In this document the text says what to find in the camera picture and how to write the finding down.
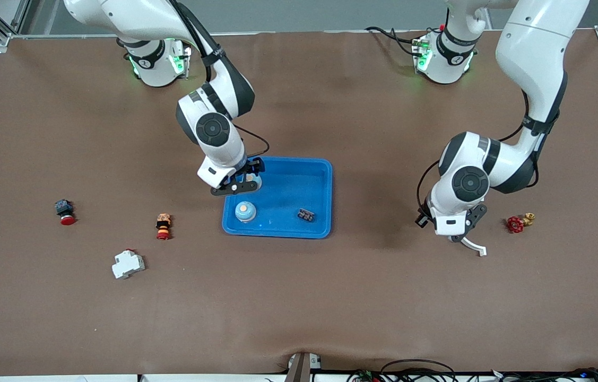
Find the blue plastic tray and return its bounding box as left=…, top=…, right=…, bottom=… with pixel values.
left=222, top=155, right=334, bottom=239

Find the red valve brass fitting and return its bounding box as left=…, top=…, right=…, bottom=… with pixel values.
left=506, top=212, right=536, bottom=235

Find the white circuit breaker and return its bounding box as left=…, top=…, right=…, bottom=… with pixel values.
left=111, top=248, right=146, bottom=280

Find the red emergency stop button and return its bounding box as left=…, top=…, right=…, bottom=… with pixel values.
left=55, top=199, right=77, bottom=227

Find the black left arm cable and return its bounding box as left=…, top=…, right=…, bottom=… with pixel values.
left=417, top=88, right=565, bottom=214

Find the white curved plastic bracket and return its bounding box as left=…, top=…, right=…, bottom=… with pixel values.
left=461, top=237, right=488, bottom=257

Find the orange red push switch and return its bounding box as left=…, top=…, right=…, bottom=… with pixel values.
left=155, top=213, right=173, bottom=241

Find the black looped cable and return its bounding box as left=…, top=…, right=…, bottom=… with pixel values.
left=380, top=359, right=458, bottom=382

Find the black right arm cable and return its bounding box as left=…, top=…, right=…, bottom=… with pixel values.
left=169, top=0, right=271, bottom=162

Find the black arm base cable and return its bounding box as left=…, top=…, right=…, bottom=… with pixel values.
left=365, top=25, right=422, bottom=58

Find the metal table edge bracket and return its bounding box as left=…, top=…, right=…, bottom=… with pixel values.
left=285, top=352, right=323, bottom=382

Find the black cable bundle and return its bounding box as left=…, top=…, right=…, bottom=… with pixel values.
left=490, top=366, right=598, bottom=382

